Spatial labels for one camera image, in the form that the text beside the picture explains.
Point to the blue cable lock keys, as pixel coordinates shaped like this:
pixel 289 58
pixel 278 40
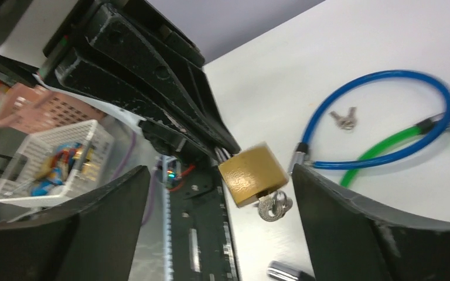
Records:
pixel 347 122

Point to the small brass padlock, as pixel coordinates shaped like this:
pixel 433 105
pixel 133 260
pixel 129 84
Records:
pixel 252 173

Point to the small padlock keys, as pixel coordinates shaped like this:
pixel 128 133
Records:
pixel 274 206

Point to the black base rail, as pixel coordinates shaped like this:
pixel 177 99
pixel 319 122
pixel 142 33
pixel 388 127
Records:
pixel 198 242

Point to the green cable lock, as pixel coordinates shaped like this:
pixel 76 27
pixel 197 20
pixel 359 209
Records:
pixel 402 137

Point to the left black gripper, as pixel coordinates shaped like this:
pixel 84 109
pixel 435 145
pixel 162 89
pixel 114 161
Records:
pixel 145 65

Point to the white plastic basket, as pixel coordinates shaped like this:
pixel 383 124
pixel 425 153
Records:
pixel 54 166

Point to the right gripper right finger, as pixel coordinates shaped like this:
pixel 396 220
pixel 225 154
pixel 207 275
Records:
pixel 352 237

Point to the red cable lock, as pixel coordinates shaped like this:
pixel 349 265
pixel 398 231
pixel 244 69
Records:
pixel 280 271

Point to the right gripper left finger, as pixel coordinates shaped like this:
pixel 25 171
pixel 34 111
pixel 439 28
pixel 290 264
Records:
pixel 90 237

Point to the pink plastic basket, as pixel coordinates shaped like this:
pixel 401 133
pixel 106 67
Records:
pixel 37 109

